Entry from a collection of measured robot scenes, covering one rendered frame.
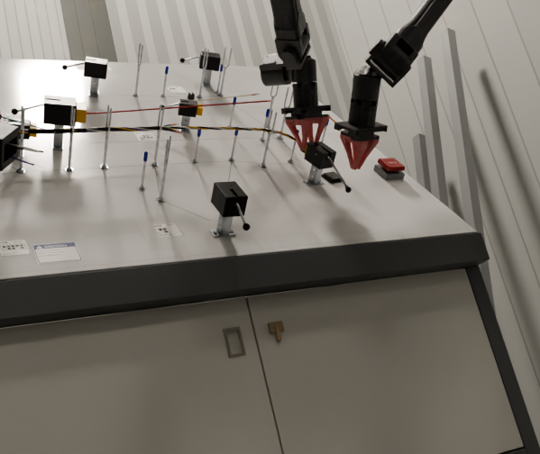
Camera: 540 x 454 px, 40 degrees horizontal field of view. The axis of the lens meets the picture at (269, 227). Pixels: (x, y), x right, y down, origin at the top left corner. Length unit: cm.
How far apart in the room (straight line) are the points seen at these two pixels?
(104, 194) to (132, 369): 40
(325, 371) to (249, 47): 386
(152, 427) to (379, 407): 45
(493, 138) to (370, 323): 316
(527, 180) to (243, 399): 327
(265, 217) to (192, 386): 41
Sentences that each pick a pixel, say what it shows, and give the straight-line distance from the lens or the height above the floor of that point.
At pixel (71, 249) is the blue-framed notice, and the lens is 137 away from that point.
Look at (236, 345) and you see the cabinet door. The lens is 141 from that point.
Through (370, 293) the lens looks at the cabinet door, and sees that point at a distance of 157.
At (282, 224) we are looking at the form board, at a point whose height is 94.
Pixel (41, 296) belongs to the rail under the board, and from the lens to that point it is 128.
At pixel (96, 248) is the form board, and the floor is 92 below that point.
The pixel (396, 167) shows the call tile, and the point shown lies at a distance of 187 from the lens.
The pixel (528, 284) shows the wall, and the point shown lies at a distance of 447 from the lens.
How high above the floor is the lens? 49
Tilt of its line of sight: 17 degrees up
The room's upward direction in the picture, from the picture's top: 14 degrees counter-clockwise
